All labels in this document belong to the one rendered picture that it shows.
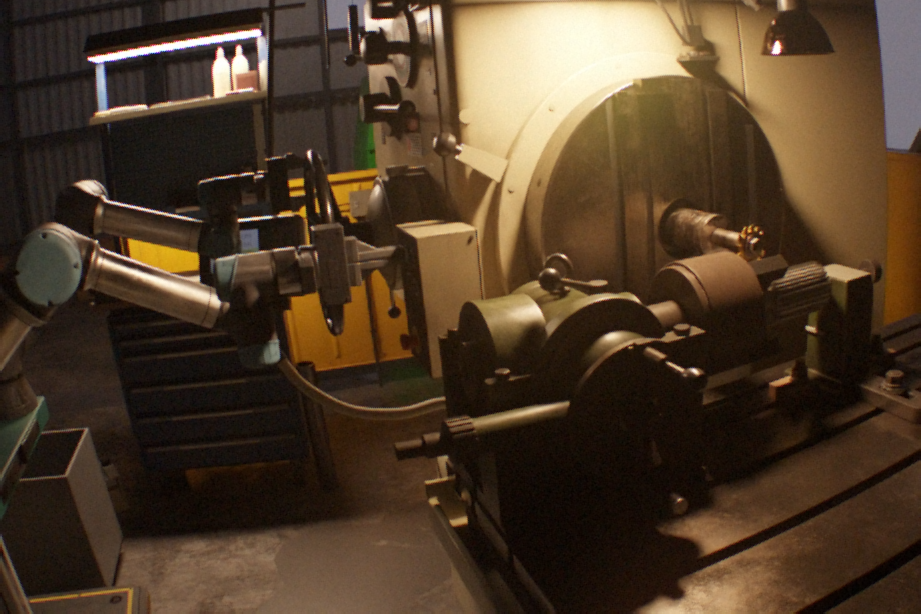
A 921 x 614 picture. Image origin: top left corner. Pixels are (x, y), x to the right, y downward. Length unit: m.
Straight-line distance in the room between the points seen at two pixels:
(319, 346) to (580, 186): 3.11
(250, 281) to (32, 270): 0.38
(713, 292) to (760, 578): 0.44
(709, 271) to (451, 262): 0.42
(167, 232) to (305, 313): 2.57
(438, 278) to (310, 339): 3.03
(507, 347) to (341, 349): 3.35
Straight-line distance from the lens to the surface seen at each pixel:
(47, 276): 1.15
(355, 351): 4.26
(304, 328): 4.19
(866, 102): 1.91
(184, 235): 1.66
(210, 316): 1.34
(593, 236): 1.29
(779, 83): 1.67
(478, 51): 1.31
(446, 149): 1.23
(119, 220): 1.69
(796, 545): 0.96
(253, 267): 1.21
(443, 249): 1.20
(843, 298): 1.33
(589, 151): 1.27
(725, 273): 1.11
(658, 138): 1.32
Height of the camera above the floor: 1.56
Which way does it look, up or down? 9 degrees down
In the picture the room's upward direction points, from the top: 5 degrees counter-clockwise
